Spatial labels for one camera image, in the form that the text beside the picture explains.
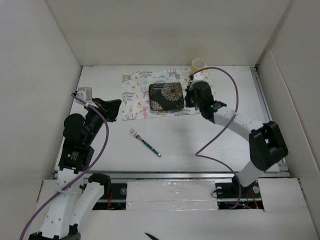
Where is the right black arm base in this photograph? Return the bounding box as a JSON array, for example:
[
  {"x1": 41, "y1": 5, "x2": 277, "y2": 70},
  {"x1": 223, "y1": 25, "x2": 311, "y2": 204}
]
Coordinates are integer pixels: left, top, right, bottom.
[{"x1": 211, "y1": 180, "x2": 264, "y2": 210}]

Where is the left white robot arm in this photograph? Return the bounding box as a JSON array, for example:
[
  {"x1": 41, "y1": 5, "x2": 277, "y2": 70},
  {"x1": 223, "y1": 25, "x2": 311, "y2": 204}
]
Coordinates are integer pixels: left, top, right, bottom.
[{"x1": 28, "y1": 98, "x2": 122, "y2": 240}]

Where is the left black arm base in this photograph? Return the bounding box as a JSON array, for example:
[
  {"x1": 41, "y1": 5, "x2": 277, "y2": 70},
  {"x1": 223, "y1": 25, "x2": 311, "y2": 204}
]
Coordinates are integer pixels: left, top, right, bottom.
[{"x1": 93, "y1": 180, "x2": 128, "y2": 211}]

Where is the aluminium rail frame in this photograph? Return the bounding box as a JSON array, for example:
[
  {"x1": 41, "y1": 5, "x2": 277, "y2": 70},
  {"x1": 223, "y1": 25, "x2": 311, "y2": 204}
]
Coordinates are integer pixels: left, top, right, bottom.
[{"x1": 51, "y1": 65, "x2": 291, "y2": 181}]

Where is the yellow ceramic mug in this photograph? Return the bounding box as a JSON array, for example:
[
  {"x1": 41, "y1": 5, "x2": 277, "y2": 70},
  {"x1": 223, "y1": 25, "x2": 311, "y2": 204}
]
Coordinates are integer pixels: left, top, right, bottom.
[{"x1": 190, "y1": 58, "x2": 206, "y2": 74}]

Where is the fork with teal handle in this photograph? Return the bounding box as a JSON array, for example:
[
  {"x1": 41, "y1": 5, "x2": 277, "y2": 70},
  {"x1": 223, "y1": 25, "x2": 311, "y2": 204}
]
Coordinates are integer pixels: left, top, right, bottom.
[{"x1": 130, "y1": 128, "x2": 162, "y2": 158}]

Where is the black floral square plate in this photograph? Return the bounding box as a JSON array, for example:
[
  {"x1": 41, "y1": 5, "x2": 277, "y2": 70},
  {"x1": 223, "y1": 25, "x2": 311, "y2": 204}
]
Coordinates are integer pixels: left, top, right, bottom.
[{"x1": 148, "y1": 82, "x2": 185, "y2": 111}]

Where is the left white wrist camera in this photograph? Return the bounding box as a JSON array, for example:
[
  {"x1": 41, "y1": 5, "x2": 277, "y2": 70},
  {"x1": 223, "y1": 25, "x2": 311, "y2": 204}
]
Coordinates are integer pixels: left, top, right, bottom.
[{"x1": 71, "y1": 87, "x2": 97, "y2": 108}]

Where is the white floral cloth napkin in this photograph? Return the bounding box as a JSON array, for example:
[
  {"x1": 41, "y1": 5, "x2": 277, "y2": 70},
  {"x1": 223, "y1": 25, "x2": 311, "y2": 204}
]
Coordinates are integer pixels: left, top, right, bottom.
[{"x1": 122, "y1": 67, "x2": 200, "y2": 121}]

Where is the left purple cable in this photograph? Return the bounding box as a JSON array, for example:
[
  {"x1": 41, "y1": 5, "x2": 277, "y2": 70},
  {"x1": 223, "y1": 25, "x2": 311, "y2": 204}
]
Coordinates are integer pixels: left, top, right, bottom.
[{"x1": 19, "y1": 92, "x2": 110, "y2": 240}]

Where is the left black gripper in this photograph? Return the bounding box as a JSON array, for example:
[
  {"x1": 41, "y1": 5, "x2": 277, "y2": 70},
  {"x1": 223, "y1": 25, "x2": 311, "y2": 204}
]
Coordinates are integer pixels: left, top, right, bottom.
[{"x1": 84, "y1": 97, "x2": 122, "y2": 144}]

